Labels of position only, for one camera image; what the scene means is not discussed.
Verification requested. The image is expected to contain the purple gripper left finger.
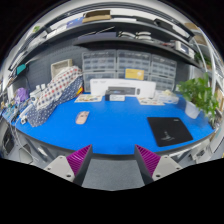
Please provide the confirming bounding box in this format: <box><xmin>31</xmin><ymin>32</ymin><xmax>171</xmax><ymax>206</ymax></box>
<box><xmin>43</xmin><ymin>144</ymin><xmax>94</xmax><ymax>187</ymax></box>

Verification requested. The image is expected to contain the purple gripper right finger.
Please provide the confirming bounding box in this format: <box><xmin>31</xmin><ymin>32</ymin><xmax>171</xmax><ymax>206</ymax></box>
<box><xmin>134</xmin><ymin>144</ymin><xmax>184</xmax><ymax>185</ymax></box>

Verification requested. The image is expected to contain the black mouse pad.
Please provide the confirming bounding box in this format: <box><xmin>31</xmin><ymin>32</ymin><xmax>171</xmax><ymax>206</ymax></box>
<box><xmin>147</xmin><ymin>117</ymin><xmax>193</xmax><ymax>147</ymax></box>

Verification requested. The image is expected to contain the pink computer mouse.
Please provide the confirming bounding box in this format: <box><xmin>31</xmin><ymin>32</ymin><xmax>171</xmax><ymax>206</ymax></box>
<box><xmin>75</xmin><ymin>111</ymin><xmax>89</xmax><ymax>125</ymax></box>

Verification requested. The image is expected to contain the right illustrated card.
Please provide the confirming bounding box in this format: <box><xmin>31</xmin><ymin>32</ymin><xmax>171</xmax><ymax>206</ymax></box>
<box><xmin>137</xmin><ymin>97</ymin><xmax>165</xmax><ymax>106</ymax></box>

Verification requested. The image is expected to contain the illustrated card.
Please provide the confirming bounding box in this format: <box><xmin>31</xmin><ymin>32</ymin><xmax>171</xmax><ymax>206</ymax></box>
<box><xmin>137</xmin><ymin>97</ymin><xmax>165</xmax><ymax>106</ymax></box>
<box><xmin>75</xmin><ymin>94</ymin><xmax>102</xmax><ymax>103</ymax></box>

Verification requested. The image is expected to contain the left illustrated card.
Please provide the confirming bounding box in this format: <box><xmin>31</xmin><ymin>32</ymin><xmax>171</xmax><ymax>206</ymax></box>
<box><xmin>75</xmin><ymin>94</ymin><xmax>102</xmax><ymax>103</ymax></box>

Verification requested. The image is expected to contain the clear plastic container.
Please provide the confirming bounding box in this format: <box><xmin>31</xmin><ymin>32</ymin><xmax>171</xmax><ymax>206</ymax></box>
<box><xmin>158</xmin><ymin>90</ymin><xmax>179</xmax><ymax>104</ymax></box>

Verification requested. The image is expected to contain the small black box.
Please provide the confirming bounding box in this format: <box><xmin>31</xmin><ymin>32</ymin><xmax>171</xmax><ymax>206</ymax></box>
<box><xmin>105</xmin><ymin>90</ymin><xmax>125</xmax><ymax>101</ymax></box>

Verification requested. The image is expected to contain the white keyboard box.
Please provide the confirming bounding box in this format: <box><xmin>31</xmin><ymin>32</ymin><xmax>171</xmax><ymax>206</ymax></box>
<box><xmin>90</xmin><ymin>79</ymin><xmax>156</xmax><ymax>98</ymax></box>

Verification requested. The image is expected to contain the patterned fabric bag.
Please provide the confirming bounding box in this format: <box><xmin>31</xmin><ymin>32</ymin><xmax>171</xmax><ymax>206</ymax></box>
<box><xmin>27</xmin><ymin>66</ymin><xmax>83</xmax><ymax>127</ymax></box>

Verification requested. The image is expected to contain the green potted plant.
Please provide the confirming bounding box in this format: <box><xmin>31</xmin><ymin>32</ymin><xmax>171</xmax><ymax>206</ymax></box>
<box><xmin>177</xmin><ymin>73</ymin><xmax>218</xmax><ymax>125</ymax></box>

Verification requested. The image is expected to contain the purple cloth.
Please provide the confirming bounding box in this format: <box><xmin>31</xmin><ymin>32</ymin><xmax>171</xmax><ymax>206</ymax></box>
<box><xmin>15</xmin><ymin>88</ymin><xmax>29</xmax><ymax>104</ymax></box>

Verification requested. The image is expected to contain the yellow label card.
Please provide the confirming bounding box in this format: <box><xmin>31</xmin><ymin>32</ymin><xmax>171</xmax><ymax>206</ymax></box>
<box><xmin>125</xmin><ymin>68</ymin><xmax>144</xmax><ymax>80</ymax></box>

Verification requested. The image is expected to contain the right grey drawer organizer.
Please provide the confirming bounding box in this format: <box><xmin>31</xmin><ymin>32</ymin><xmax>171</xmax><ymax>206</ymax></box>
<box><xmin>149</xmin><ymin>55</ymin><xmax>177</xmax><ymax>91</ymax></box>

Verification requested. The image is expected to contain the grey drawer organizer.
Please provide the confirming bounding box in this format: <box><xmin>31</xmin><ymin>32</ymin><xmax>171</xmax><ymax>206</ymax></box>
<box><xmin>149</xmin><ymin>55</ymin><xmax>177</xmax><ymax>91</ymax></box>
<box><xmin>82</xmin><ymin>50</ymin><xmax>116</xmax><ymax>92</ymax></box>
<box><xmin>117</xmin><ymin>50</ymin><xmax>151</xmax><ymax>80</ymax></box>

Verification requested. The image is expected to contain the beige framed box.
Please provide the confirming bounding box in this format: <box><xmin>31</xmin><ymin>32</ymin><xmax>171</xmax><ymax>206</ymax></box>
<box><xmin>51</xmin><ymin>59</ymin><xmax>73</xmax><ymax>78</ymax></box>

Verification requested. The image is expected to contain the left grey drawer organizer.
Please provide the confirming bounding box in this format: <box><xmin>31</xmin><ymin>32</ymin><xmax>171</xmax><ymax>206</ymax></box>
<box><xmin>82</xmin><ymin>50</ymin><xmax>116</xmax><ymax>92</ymax></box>

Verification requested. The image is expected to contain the middle grey drawer organizer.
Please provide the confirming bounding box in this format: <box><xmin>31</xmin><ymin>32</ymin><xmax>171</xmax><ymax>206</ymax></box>
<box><xmin>117</xmin><ymin>50</ymin><xmax>151</xmax><ymax>80</ymax></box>

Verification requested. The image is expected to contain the white device on shelf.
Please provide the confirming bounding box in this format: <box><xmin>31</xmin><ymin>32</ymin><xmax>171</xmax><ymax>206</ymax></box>
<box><xmin>175</xmin><ymin>41</ymin><xmax>194</xmax><ymax>59</ymax></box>

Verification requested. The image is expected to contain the dark metal shelf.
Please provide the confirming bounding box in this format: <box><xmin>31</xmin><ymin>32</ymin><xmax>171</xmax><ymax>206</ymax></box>
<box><xmin>74</xmin><ymin>19</ymin><xmax>199</xmax><ymax>67</ymax></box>

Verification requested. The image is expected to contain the cardboard box on shelf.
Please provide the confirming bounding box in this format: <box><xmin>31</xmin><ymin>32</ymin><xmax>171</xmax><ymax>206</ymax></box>
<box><xmin>82</xmin><ymin>10</ymin><xmax>111</xmax><ymax>23</ymax></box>

